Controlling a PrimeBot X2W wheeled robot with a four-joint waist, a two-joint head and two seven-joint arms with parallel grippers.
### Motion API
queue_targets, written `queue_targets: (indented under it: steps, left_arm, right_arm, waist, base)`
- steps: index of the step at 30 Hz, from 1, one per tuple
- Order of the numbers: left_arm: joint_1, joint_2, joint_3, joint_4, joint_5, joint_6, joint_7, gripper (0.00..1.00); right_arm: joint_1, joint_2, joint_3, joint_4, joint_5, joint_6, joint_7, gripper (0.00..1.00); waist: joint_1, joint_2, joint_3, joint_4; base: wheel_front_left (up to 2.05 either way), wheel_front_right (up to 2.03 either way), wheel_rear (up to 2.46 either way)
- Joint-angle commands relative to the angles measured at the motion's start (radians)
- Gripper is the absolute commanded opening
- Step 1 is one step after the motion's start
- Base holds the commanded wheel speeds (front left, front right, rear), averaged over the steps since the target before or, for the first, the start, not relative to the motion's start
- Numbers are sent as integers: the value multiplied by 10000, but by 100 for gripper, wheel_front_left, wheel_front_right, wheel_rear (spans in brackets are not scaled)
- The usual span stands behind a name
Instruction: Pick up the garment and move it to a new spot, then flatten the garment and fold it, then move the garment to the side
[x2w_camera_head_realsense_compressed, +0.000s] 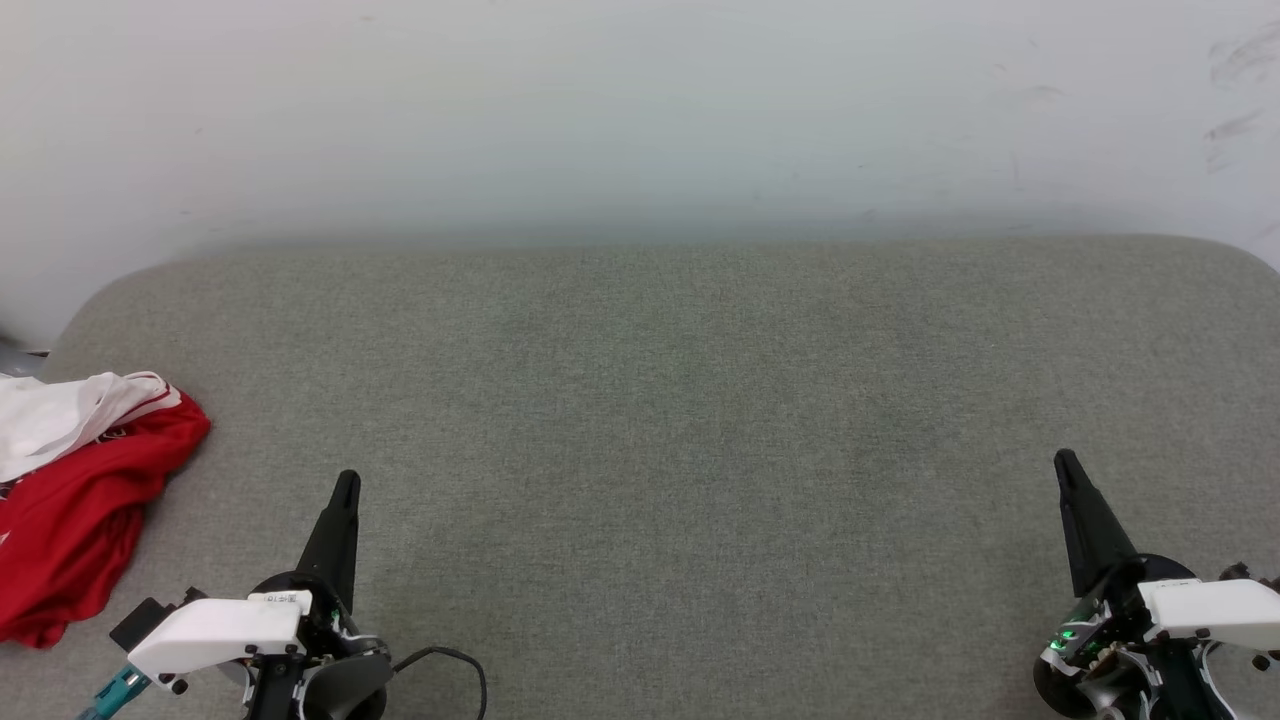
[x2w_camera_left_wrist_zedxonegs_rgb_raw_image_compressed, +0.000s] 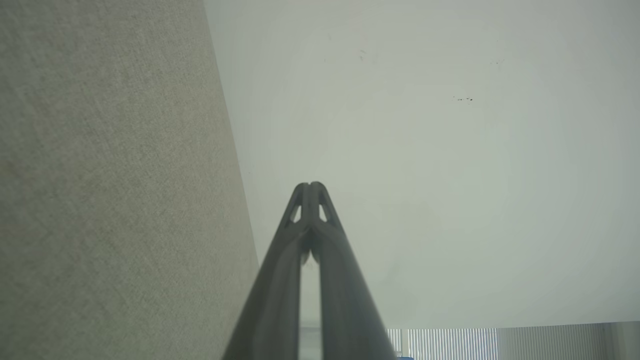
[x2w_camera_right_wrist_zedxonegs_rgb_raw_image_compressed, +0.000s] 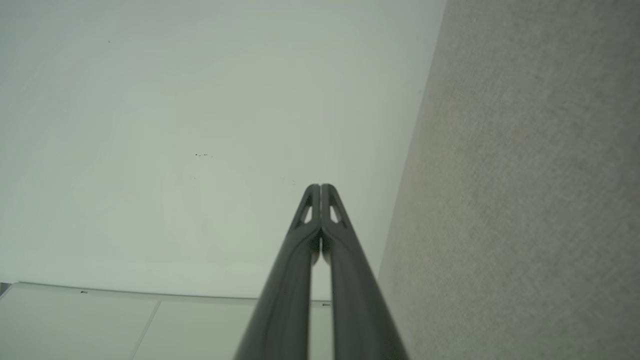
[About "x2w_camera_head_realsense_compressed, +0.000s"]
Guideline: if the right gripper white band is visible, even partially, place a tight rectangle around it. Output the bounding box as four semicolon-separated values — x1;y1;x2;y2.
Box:
1035;449;1280;720

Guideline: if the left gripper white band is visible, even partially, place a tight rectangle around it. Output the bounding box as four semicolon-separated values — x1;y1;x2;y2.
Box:
128;470;386;720

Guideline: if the red and white shirt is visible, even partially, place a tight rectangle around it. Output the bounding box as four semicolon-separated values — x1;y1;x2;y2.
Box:
0;371;213;650

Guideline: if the grey fabric sofa cushion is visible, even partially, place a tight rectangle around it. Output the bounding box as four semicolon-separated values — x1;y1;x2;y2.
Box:
0;233;1280;720

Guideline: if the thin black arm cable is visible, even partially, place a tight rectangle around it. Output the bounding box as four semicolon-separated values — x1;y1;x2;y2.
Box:
392;646;489;720

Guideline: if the left teal plug camera cable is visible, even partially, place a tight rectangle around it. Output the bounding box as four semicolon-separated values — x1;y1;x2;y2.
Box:
78;665;151;720

